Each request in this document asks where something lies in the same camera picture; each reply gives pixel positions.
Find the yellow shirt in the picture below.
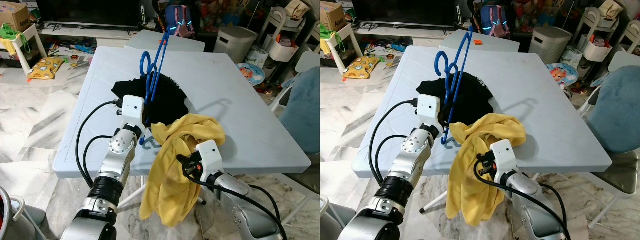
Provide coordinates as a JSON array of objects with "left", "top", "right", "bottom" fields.
[
  {"left": 445, "top": 113, "right": 527, "bottom": 227},
  {"left": 139, "top": 114, "right": 227, "bottom": 227}
]

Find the blue plastic hanger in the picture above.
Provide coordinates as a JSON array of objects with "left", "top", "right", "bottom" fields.
[
  {"left": 434, "top": 26, "right": 475, "bottom": 147},
  {"left": 139, "top": 30, "right": 173, "bottom": 147}
]

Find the white table leg black cap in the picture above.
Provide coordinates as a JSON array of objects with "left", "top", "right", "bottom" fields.
[
  {"left": 419, "top": 189, "right": 453, "bottom": 215},
  {"left": 117, "top": 186, "right": 147, "bottom": 209}
]

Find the black shirt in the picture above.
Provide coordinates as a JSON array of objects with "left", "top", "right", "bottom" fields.
[
  {"left": 416, "top": 71, "right": 496, "bottom": 126},
  {"left": 111, "top": 72, "right": 191, "bottom": 126}
]

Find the round cartoon plate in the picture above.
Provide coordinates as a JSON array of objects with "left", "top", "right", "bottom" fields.
[
  {"left": 236, "top": 63, "right": 266, "bottom": 87},
  {"left": 546, "top": 63, "right": 579, "bottom": 88}
]

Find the blue towel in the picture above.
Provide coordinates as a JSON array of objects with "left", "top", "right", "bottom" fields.
[
  {"left": 278, "top": 67, "right": 321, "bottom": 156},
  {"left": 585, "top": 65, "right": 640, "bottom": 155}
]

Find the grey ribbed bin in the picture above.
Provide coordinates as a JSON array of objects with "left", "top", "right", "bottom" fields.
[
  {"left": 214, "top": 26, "right": 259, "bottom": 64},
  {"left": 529, "top": 26, "right": 573, "bottom": 64}
]

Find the white folding chair grey seat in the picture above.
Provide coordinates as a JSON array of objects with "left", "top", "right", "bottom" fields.
[
  {"left": 270, "top": 50, "right": 321, "bottom": 226},
  {"left": 582, "top": 50, "right": 640, "bottom": 231}
]

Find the blue pink backpack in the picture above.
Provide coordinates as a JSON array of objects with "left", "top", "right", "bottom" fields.
[
  {"left": 164, "top": 5, "right": 197, "bottom": 40},
  {"left": 479, "top": 5, "right": 512, "bottom": 40}
]

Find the white bucket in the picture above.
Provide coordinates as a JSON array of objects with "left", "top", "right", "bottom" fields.
[
  {"left": 270, "top": 36, "right": 297, "bottom": 63},
  {"left": 582, "top": 36, "right": 612, "bottom": 63}
]

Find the yellow printed pillow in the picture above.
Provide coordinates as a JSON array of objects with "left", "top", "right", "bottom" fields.
[
  {"left": 26, "top": 56, "right": 66, "bottom": 81},
  {"left": 342, "top": 56, "right": 381, "bottom": 80}
]

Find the white television console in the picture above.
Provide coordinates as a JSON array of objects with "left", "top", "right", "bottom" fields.
[
  {"left": 40, "top": 24, "right": 166, "bottom": 47},
  {"left": 360, "top": 22, "right": 451, "bottom": 41}
]

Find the white storage trolley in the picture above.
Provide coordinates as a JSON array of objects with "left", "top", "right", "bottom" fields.
[
  {"left": 570, "top": 6, "right": 618, "bottom": 76},
  {"left": 257, "top": 6, "right": 303, "bottom": 76}
]

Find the black television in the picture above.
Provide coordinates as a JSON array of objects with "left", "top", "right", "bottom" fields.
[
  {"left": 37, "top": 0, "right": 142, "bottom": 28},
  {"left": 352, "top": 0, "right": 458, "bottom": 23}
]

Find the small white side table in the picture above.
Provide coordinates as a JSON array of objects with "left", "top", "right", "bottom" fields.
[
  {"left": 0, "top": 22, "right": 48, "bottom": 76},
  {"left": 320, "top": 22, "right": 358, "bottom": 76}
]

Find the brown cardboard box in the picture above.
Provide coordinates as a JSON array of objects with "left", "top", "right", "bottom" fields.
[
  {"left": 0, "top": 2, "right": 32, "bottom": 32},
  {"left": 320, "top": 1, "right": 346, "bottom": 30}
]

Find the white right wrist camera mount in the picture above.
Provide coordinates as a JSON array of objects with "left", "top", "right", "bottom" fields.
[
  {"left": 195, "top": 140, "right": 224, "bottom": 176},
  {"left": 489, "top": 139, "right": 518, "bottom": 175}
]

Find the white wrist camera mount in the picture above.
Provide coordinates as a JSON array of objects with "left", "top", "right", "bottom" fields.
[
  {"left": 120, "top": 95, "right": 146, "bottom": 126},
  {"left": 195, "top": 140, "right": 224, "bottom": 176},
  {"left": 489, "top": 139, "right": 518, "bottom": 175},
  {"left": 416, "top": 95, "right": 442, "bottom": 127}
]

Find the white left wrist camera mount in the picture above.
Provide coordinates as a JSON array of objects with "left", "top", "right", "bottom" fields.
[
  {"left": 120, "top": 95, "right": 146, "bottom": 126},
  {"left": 416, "top": 95, "right": 442, "bottom": 127}
]

